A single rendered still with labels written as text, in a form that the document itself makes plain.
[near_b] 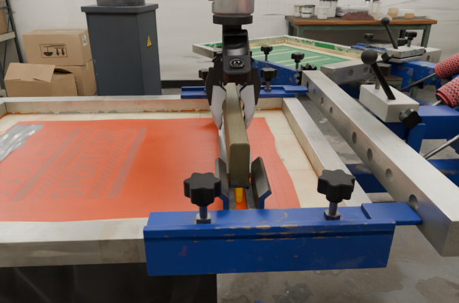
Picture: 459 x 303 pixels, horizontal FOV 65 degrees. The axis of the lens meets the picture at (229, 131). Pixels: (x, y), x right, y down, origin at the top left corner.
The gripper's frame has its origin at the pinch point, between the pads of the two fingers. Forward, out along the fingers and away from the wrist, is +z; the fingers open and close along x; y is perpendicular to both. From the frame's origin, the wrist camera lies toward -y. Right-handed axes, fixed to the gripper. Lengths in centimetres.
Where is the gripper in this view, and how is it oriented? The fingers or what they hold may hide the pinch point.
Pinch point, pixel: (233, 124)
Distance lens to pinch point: 69.8
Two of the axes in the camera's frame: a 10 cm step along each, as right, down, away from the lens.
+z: 0.0, 9.2, 3.9
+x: -10.0, 0.2, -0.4
